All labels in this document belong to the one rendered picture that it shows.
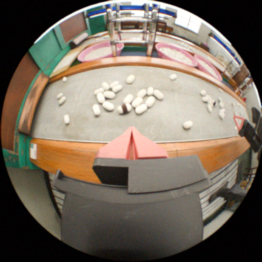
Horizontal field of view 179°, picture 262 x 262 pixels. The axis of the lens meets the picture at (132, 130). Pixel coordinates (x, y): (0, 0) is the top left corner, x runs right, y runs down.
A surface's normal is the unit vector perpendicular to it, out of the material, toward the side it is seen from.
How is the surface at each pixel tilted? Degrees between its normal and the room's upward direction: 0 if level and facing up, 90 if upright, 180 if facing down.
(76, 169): 0
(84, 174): 0
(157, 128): 0
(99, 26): 90
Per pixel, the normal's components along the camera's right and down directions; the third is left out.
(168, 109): 0.00, -0.25
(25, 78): 1.00, 0.00
